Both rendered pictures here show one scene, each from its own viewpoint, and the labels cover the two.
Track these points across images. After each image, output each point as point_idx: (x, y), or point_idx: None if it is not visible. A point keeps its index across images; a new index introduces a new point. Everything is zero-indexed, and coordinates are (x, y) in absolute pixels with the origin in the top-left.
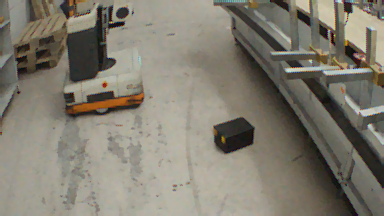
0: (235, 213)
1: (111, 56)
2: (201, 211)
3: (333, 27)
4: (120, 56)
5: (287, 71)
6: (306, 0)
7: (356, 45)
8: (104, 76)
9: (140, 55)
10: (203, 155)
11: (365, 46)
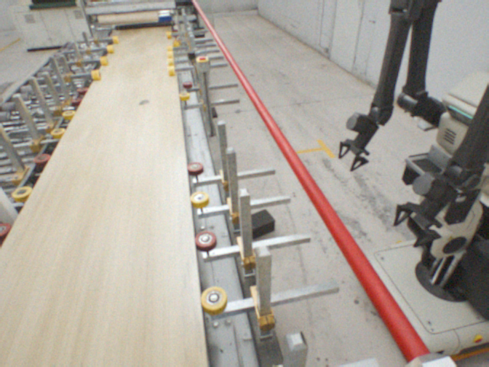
0: (257, 179)
1: (448, 306)
2: (275, 180)
3: (177, 105)
4: (427, 302)
5: (236, 82)
6: (148, 156)
7: (177, 91)
8: (406, 246)
9: None
10: (281, 219)
11: (169, 91)
